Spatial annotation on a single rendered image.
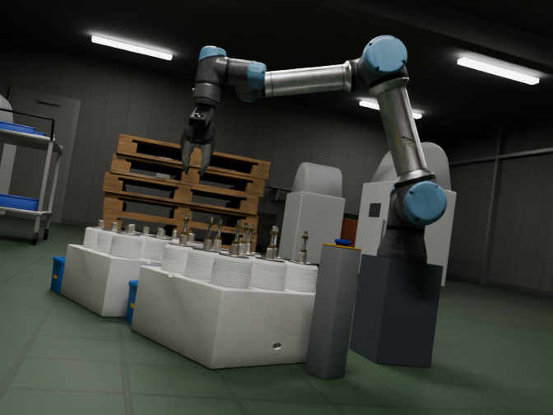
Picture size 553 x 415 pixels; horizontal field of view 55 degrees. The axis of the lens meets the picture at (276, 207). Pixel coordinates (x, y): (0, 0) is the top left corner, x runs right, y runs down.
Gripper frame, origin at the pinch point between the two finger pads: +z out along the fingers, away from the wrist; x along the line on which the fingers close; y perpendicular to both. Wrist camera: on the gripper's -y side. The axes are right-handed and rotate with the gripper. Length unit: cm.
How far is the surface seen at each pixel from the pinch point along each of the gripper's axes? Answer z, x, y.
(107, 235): 22.4, 29.6, 28.6
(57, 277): 41, 51, 48
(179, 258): 24.3, -0.5, -4.1
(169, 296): 33.8, -0.6, -11.7
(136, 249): 25.2, 17.8, 21.6
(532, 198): -111, -458, 765
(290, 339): 40, -32, -12
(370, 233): -1, -120, 379
